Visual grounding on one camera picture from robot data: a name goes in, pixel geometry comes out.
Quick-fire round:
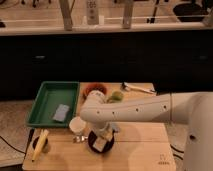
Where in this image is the black and white board eraser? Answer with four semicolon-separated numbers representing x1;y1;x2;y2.
92;136;110;152

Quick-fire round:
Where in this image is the small metal measuring scoop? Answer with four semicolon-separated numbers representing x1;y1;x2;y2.
73;136;88;143

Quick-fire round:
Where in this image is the black cable at left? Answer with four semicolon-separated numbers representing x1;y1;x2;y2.
0;128;36;158

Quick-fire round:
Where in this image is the dark round coaster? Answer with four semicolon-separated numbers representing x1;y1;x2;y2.
32;137;51;153

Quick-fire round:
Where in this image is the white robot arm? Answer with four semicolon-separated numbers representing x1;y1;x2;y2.
80;90;213;171

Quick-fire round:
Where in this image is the black power cable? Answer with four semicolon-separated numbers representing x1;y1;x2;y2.
170;143;185;161

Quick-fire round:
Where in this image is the white cup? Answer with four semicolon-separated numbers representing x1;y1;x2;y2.
69;116;86;135

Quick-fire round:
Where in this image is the green plastic tray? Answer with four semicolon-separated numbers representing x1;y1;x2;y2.
26;81;80;128

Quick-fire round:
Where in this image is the black office chair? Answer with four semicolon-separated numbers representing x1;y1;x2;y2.
173;0;208;22

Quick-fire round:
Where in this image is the dark purple bowl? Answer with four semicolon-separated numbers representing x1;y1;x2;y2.
88;131;114;154

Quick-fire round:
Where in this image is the blue grey cloth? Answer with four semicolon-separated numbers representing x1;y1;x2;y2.
110;122;120;133

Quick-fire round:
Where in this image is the orange bowl with berries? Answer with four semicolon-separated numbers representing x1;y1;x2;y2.
83;83;107;98

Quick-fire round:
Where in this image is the blue sponge in tray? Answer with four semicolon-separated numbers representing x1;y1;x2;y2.
53;104;70;122

